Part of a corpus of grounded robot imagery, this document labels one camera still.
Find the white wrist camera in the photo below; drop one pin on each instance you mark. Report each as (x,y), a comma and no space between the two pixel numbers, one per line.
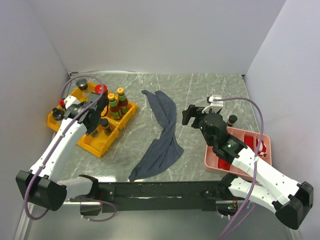
(214,104)
(68,101)

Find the yellow compartment bin tray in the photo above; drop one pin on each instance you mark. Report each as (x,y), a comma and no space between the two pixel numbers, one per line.
(101,143)

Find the dark blue cloth towel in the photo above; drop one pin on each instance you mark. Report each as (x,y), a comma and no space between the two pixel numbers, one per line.
(164,151)

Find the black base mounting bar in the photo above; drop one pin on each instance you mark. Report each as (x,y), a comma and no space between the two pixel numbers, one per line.
(170,195)

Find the green label sauce bottle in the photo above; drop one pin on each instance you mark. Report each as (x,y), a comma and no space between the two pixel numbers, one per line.
(122,100)

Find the black lid spice jar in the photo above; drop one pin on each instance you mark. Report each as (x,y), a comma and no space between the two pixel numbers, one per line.
(82,84)

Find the red lid sauce jar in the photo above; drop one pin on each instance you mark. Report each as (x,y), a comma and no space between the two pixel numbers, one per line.
(101,89)

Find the pink compartment tray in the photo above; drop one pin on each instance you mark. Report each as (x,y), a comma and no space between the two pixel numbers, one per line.
(214,164)

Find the red white packet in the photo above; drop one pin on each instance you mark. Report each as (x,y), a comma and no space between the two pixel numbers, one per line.
(262,148)

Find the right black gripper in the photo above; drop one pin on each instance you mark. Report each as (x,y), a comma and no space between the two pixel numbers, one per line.
(192,111)

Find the red packet in tray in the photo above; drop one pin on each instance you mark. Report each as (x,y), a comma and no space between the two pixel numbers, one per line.
(251,141)

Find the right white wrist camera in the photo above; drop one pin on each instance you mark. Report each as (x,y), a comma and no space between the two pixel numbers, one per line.
(214,104)

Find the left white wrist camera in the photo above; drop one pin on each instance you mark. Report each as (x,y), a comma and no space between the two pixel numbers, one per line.
(68,101)

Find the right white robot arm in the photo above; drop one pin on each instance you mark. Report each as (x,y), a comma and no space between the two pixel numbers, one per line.
(288,199)

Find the red label sauce bottle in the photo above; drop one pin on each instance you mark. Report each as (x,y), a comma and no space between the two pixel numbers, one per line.
(114,107)

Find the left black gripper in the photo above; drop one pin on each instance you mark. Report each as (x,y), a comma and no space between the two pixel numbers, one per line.
(90,130)

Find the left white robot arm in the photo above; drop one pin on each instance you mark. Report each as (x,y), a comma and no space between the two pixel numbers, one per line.
(69,133)

